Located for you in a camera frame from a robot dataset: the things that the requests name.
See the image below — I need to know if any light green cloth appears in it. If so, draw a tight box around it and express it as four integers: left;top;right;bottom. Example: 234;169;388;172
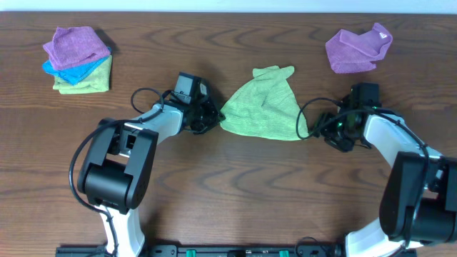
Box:
221;66;308;141

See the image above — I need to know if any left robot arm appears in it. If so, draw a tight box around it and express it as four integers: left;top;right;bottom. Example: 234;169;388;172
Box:
73;97;224;256

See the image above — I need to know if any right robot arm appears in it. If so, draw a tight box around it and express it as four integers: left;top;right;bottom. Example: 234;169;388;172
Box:
310;102;456;256

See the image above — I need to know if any crumpled purple cloth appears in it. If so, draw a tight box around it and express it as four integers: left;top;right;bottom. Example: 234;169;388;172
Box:
325;23;393;74

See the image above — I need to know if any folded green cloth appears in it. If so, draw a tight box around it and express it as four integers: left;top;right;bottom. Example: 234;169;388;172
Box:
53;56;112;94

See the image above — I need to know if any folded blue cloth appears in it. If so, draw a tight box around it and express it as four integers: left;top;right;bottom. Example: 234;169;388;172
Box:
41;55;111;85

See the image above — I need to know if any folded purple cloth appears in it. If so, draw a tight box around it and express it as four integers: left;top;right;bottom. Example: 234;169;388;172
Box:
43;26;111;70

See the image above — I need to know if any right black cable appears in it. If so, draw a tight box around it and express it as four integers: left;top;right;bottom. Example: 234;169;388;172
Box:
295;97;429;251

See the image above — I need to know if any black cable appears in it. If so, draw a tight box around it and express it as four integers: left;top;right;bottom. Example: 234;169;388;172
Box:
69;87;172;257
295;97;429;251

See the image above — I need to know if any left black cable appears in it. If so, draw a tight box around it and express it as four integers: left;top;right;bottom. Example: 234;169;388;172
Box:
69;87;172;257

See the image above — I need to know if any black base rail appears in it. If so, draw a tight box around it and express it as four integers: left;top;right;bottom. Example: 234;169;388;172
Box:
55;244;418;257

